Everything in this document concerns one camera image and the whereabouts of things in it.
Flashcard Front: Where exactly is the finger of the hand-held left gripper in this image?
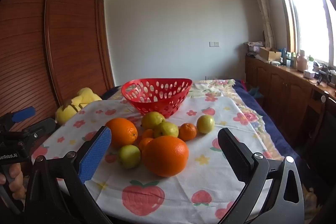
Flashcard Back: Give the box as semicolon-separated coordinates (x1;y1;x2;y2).
0;106;36;132
22;117;57;146

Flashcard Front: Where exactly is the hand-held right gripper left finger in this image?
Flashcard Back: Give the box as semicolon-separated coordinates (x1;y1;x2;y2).
25;126;113;224

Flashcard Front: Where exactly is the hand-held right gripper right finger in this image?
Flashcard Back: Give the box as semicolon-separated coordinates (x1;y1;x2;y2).
217;128;305;224

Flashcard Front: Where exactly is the large orange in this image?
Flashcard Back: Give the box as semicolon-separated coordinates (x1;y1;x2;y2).
105;118;138;149
142;135;189;177

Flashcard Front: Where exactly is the red perforated plastic basket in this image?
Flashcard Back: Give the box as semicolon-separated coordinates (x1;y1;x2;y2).
121;78;193;118

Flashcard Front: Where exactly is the person's left hand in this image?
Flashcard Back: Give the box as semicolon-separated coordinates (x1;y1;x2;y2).
0;162;26;200

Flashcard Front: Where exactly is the yellow plush toy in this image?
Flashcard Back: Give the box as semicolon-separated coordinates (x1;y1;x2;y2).
55;87;103;125

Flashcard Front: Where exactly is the white strawberry printed cloth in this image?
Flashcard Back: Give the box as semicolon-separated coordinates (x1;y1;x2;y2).
31;95;275;224

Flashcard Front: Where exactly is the teal cloth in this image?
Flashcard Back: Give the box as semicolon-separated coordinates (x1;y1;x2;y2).
249;86;261;99

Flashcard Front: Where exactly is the floral blanket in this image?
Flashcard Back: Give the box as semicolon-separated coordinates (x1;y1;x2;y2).
105;79;285;161

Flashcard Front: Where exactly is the long wooden cabinet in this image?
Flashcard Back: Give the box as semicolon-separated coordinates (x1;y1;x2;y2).
245;55;336;151

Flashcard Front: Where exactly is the brown louvered wooden wardrobe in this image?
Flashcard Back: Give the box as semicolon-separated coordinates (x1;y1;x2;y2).
0;0;115;132

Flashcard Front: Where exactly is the open cardboard box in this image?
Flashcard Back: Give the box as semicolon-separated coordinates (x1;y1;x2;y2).
259;47;282;61

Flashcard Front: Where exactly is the stack of folded cloths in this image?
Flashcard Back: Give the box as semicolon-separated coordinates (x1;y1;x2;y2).
244;41;265;56

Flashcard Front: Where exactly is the pink plastic jug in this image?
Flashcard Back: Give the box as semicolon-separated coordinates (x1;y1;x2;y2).
297;50;308;72

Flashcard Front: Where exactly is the patterned beige curtain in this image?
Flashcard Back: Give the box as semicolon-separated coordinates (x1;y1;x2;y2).
246;0;276;49

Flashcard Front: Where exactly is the wooden framed window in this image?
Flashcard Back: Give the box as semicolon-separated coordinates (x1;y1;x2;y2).
268;0;336;67

